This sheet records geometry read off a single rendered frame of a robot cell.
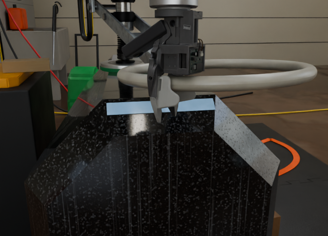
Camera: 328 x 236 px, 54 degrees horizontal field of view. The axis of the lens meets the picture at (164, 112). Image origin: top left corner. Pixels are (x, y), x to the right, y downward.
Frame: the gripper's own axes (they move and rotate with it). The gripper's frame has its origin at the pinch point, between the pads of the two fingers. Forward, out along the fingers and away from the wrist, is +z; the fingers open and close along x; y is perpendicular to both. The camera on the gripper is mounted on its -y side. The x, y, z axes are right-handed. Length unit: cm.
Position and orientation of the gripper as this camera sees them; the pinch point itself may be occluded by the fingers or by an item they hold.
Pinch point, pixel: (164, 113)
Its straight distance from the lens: 65.6
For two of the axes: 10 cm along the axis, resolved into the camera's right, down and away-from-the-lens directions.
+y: 8.5, 1.3, -5.1
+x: 5.2, -2.1, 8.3
